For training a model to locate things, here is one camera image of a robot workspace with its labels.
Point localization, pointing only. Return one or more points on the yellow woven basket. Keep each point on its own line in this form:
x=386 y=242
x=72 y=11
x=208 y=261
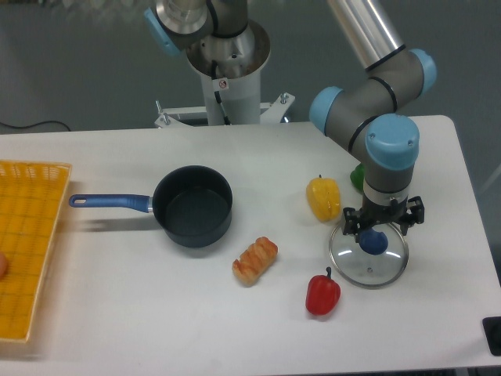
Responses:
x=32 y=195

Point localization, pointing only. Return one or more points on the glass lid blue knob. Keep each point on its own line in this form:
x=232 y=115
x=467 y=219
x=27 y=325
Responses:
x=378 y=258

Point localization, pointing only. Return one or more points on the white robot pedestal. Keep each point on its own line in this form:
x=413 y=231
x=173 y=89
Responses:
x=230 y=75

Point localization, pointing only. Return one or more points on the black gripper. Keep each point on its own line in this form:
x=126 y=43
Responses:
x=405 y=213

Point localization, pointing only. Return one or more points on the red bell pepper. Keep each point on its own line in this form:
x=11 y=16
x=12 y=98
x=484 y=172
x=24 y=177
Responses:
x=323 y=294

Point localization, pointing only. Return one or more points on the green bell pepper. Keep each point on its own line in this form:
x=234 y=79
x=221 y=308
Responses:
x=357 y=177

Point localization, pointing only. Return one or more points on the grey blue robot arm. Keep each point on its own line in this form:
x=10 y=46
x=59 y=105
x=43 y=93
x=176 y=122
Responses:
x=364 y=122

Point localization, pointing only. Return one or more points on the toy bread loaf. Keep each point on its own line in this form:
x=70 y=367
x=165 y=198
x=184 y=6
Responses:
x=253 y=262

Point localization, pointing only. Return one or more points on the dark saucepan blue handle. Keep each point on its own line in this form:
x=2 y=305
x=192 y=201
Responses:
x=192 y=204

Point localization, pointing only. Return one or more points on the black box at table edge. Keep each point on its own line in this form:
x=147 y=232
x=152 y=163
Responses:
x=492 y=329

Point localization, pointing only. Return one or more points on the yellow bell pepper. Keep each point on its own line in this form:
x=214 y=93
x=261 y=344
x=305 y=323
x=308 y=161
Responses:
x=324 y=198

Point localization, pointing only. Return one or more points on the orange object in basket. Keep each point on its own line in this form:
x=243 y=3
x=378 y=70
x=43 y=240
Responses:
x=4 y=264

